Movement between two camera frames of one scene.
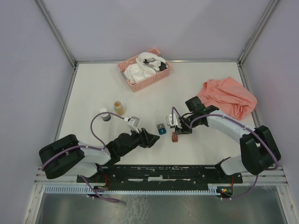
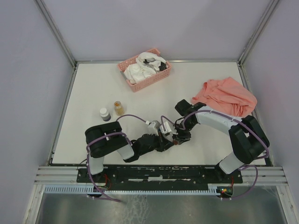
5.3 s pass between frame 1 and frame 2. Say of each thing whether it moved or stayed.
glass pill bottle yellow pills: stayed
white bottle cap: stayed
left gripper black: moved
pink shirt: stayed
